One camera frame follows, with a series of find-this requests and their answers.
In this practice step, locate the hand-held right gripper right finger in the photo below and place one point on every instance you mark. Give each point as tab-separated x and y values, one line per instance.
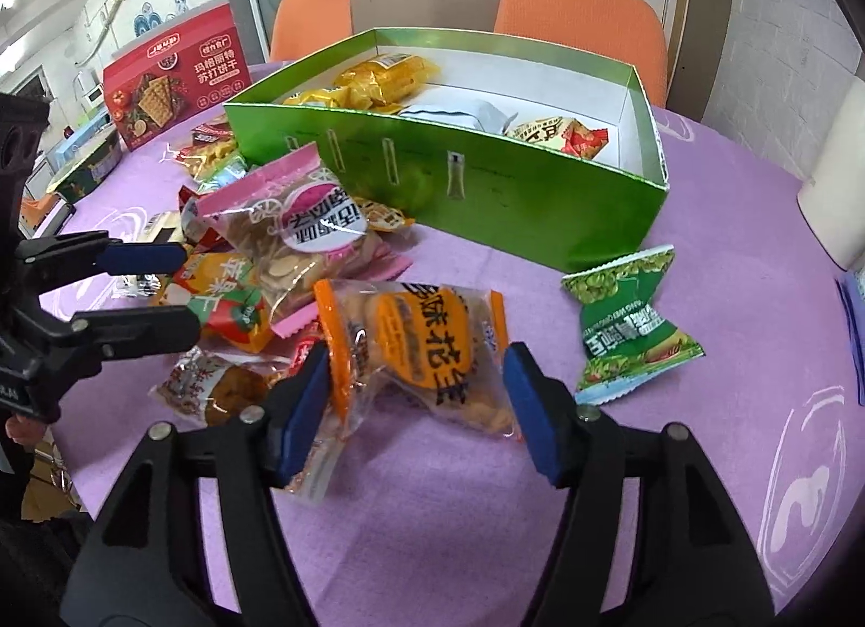
534	417

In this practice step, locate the pink clear cookie packet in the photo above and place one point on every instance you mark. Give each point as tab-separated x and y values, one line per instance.
304	228

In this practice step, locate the white appliance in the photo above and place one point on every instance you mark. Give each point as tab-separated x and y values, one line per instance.
89	90

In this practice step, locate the white kettle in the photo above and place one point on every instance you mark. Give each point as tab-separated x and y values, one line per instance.
834	201

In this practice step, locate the orange red fruit packet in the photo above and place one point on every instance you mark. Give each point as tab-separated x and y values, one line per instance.
223	303

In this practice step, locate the orange clear peanut packet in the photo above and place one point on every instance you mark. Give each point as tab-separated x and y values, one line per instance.
419	343

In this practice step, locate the blue wall decal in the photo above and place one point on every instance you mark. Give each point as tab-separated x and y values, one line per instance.
148	15

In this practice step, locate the teal box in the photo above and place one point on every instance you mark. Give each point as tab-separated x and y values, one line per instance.
81	137

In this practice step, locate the red cracker box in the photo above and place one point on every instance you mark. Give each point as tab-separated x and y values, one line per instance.
169	73

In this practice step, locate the clear packet brown snack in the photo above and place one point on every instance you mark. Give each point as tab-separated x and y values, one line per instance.
216	387

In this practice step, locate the yellow snack packet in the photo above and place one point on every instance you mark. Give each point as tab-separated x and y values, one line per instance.
388	78
321	98

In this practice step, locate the white black snack packet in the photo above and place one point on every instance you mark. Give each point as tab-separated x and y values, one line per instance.
162	228

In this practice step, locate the purple tablecloth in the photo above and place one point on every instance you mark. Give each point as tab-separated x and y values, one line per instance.
419	532

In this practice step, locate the yellow cracker packet red label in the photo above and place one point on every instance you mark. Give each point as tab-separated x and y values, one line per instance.
213	151

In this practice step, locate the small orange snack packet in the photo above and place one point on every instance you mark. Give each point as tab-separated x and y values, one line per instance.
385	215

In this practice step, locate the orange chair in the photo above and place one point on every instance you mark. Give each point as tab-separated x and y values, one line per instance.
581	12
311	19

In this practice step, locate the dark green box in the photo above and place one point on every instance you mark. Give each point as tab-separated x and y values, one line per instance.
88	171

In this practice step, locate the small green snack packet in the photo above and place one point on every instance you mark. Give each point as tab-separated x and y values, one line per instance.
226	174

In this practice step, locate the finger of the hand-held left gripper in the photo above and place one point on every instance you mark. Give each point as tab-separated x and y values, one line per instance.
145	257
148	328

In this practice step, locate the red white snack packet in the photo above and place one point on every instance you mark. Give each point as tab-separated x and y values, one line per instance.
305	353

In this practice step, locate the person's left hand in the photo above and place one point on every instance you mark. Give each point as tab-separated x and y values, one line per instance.
21	431

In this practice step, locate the orange red snack packet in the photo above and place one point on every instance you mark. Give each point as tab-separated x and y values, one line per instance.
561	137

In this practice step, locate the green twisted snack packet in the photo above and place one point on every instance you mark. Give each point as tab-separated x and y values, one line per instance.
628	330

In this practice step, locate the green cardboard box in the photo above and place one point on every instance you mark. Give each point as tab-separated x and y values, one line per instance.
527	194

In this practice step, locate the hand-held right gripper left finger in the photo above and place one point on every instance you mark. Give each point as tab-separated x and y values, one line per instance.
304	411

